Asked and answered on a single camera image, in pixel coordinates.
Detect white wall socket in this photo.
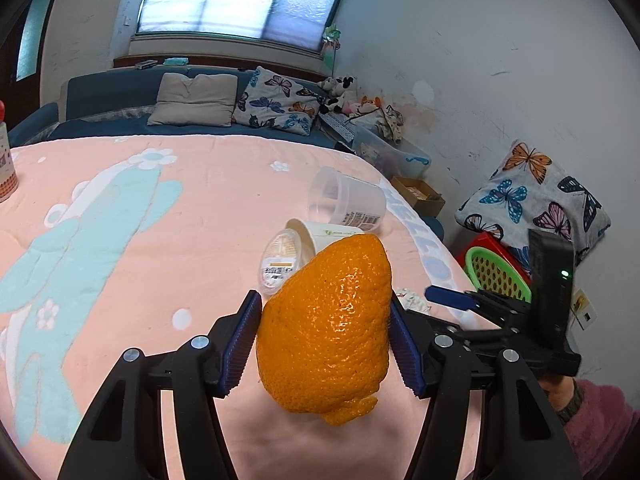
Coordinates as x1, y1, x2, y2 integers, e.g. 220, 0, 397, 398
572, 290, 598, 331

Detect clear plastic storage box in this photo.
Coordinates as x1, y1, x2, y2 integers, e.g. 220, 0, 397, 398
350, 122, 431, 178

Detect person's right forearm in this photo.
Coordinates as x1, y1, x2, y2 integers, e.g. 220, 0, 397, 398
542, 372, 640, 480

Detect cardboard box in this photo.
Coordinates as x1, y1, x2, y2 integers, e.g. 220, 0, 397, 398
390, 176, 446, 218

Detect black white cow plush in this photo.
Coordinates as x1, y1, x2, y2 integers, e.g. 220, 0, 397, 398
317, 76, 357, 115

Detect orange peel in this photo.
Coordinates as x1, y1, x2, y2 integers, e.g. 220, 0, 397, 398
256, 232, 393, 428

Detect white paper cup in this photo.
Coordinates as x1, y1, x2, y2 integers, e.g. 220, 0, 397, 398
285, 217, 366, 266

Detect large butterfly print pillow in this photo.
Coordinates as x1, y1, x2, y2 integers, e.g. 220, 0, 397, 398
455, 140, 612, 266

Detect green plastic basket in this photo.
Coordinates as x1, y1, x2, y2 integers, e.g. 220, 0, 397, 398
465, 247, 533, 303

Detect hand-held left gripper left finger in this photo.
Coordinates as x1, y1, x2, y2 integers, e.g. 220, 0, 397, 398
59, 290, 263, 480

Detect butterfly print sofa pillow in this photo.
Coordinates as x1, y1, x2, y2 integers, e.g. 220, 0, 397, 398
232, 66, 321, 136

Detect clear plastic cup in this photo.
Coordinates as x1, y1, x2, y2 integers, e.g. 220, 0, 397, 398
307, 166, 387, 232

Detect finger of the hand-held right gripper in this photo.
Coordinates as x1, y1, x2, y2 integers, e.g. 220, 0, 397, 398
424, 285, 533, 331

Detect orange plush toy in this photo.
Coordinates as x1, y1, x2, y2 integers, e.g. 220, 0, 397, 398
350, 96, 383, 118

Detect blue sofa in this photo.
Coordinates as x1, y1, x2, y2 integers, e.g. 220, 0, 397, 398
7, 65, 361, 148

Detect beige pillow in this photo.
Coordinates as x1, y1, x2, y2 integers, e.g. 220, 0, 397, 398
146, 72, 239, 127

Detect grey patterned cloth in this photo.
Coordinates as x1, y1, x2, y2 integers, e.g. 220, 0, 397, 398
377, 105, 405, 143

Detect dark wooden door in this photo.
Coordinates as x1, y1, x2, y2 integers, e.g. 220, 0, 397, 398
10, 0, 58, 83

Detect colourful pinwheel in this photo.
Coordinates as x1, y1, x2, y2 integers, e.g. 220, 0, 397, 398
320, 25, 347, 81

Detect white perforated tray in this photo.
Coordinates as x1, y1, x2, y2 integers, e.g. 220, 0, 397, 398
318, 111, 357, 145

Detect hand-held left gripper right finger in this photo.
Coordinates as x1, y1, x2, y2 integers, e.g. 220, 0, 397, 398
389, 294, 583, 480

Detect white bottle with red cap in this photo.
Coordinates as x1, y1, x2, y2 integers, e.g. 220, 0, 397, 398
0, 100, 20, 203

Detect crumpled white paper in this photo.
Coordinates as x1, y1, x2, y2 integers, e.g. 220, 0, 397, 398
395, 287, 431, 313

